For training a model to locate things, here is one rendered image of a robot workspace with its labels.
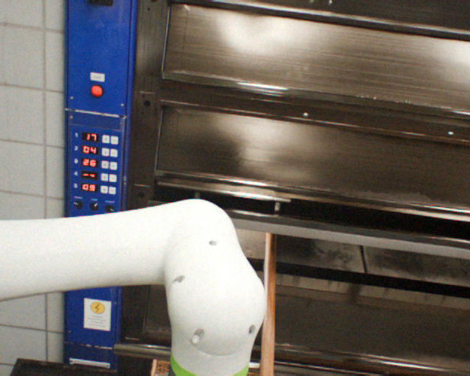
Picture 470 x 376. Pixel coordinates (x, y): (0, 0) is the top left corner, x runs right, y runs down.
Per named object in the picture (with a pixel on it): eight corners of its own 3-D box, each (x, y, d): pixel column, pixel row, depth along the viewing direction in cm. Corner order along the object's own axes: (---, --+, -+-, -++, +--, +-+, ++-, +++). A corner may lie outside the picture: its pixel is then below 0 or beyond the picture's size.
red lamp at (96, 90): (90, 95, 176) (90, 71, 173) (104, 97, 176) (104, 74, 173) (88, 98, 175) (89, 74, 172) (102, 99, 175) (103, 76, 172)
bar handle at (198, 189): (155, 203, 180) (156, 201, 182) (287, 221, 180) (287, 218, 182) (157, 181, 178) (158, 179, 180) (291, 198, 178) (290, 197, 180)
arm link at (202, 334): (180, 294, 73) (285, 288, 76) (161, 230, 83) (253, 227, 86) (171, 399, 79) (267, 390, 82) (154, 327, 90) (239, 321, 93)
